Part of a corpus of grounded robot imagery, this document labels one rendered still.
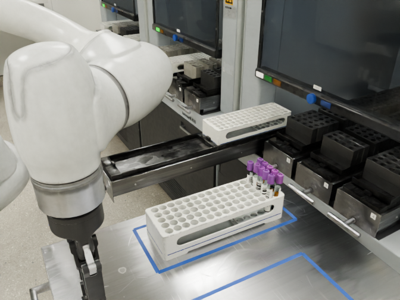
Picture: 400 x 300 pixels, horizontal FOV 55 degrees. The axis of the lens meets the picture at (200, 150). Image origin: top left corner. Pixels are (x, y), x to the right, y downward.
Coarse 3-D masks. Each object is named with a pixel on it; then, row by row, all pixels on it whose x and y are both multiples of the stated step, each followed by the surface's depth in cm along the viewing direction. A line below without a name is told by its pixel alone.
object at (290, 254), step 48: (288, 192) 97; (144, 240) 82; (240, 240) 82; (288, 240) 82; (336, 240) 82; (48, 288) 76; (144, 288) 71; (192, 288) 71; (240, 288) 71; (288, 288) 71; (336, 288) 71; (384, 288) 71
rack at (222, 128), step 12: (252, 108) 133; (264, 108) 132; (276, 108) 132; (204, 120) 124; (216, 120) 125; (228, 120) 125; (240, 120) 125; (252, 120) 124; (264, 120) 125; (276, 120) 134; (204, 132) 125; (216, 132) 118; (228, 132) 119; (240, 132) 129; (252, 132) 125; (216, 144) 120
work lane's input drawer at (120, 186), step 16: (160, 144) 121; (176, 144) 123; (192, 144) 123; (208, 144) 121; (224, 144) 120; (240, 144) 122; (256, 144) 125; (112, 160) 114; (128, 160) 114; (144, 160) 114; (160, 160) 114; (176, 160) 113; (192, 160) 115; (208, 160) 118; (224, 160) 121; (112, 176) 104; (128, 176) 106; (144, 176) 108; (160, 176) 111; (176, 176) 114; (112, 192) 105; (128, 192) 108
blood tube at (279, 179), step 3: (279, 174) 83; (282, 174) 83; (276, 177) 83; (279, 177) 82; (282, 177) 83; (276, 180) 83; (279, 180) 83; (282, 180) 83; (276, 183) 84; (279, 183) 83; (276, 186) 84; (279, 186) 84; (276, 189) 84; (279, 189) 84; (276, 192) 85; (279, 192) 85; (273, 195) 86; (276, 195) 85; (273, 207) 87
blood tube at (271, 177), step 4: (268, 176) 83; (272, 176) 82; (268, 180) 83; (272, 180) 83; (268, 184) 83; (272, 184) 83; (268, 188) 84; (272, 188) 84; (268, 192) 84; (268, 196) 85; (264, 208) 87; (268, 208) 86
